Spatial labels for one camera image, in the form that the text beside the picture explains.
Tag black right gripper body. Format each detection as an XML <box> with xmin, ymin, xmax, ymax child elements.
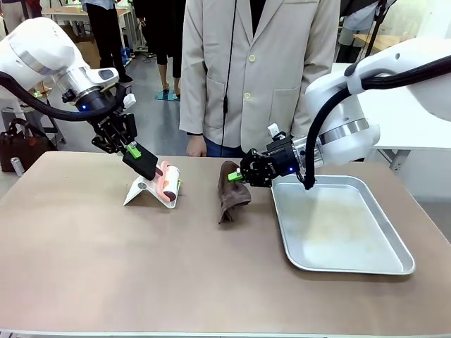
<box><xmin>266</xmin><ymin>136</ymin><xmax>307</xmax><ymax>179</ymax></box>

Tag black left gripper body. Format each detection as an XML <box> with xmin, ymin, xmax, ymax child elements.
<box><xmin>75</xmin><ymin>86</ymin><xmax>139</xmax><ymax>142</ymax></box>

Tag pink-handled lint roller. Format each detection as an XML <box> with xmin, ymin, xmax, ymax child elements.
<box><xmin>122</xmin><ymin>142</ymin><xmax>183</xmax><ymax>204</ymax></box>

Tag brown cloth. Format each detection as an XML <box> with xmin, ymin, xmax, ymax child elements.
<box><xmin>217</xmin><ymin>161</ymin><xmax>253</xmax><ymax>225</ymax></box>

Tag person's right hand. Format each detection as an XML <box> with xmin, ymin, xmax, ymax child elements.
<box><xmin>185</xmin><ymin>134</ymin><xmax>208</xmax><ymax>158</ymax></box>

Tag white lint roller stand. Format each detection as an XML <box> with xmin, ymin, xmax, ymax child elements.
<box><xmin>122</xmin><ymin>175</ymin><xmax>179</xmax><ymax>211</ymax></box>

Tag cardboard box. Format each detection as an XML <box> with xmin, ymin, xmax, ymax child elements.
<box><xmin>72</xmin><ymin>24</ymin><xmax>96</xmax><ymax>68</ymax></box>

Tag background person black trousers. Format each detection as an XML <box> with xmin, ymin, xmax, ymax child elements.
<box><xmin>82</xmin><ymin>0</ymin><xmax>134</xmax><ymax>84</ymax></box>

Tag brown bag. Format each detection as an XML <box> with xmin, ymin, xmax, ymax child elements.
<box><xmin>0</xmin><ymin>118</ymin><xmax>59</xmax><ymax>173</ymax></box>

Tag metal tray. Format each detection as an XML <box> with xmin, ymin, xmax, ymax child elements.
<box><xmin>270</xmin><ymin>175</ymin><xmax>416</xmax><ymax>275</ymax></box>

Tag person in beige jacket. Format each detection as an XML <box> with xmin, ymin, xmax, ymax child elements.
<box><xmin>178</xmin><ymin>0</ymin><xmax>342</xmax><ymax>158</ymax></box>

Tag background person black leggings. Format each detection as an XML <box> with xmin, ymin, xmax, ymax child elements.
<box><xmin>135</xmin><ymin>0</ymin><xmax>183</xmax><ymax>101</ymax></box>

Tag long wooden work table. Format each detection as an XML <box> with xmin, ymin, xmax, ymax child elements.
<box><xmin>41</xmin><ymin>6</ymin><xmax>132</xmax><ymax>46</ymax></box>

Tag white background table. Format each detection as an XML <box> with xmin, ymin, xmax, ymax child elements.
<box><xmin>330</xmin><ymin>62</ymin><xmax>451</xmax><ymax>205</ymax></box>

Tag wooden background table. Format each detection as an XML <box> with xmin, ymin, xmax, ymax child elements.
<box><xmin>353</xmin><ymin>33</ymin><xmax>413</xmax><ymax>52</ymax></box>

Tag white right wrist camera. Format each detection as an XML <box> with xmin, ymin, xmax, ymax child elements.
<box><xmin>266</xmin><ymin>123</ymin><xmax>287</xmax><ymax>140</ymax></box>

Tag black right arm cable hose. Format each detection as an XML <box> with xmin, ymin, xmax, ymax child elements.
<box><xmin>303</xmin><ymin>52</ymin><xmax>451</xmax><ymax>191</ymax></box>

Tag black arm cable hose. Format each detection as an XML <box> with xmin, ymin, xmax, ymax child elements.
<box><xmin>303</xmin><ymin>52</ymin><xmax>451</xmax><ymax>191</ymax></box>
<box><xmin>0</xmin><ymin>70</ymin><xmax>123</xmax><ymax>123</ymax></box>

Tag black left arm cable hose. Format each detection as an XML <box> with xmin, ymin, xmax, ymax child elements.
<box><xmin>0</xmin><ymin>70</ymin><xmax>123</xmax><ymax>123</ymax></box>

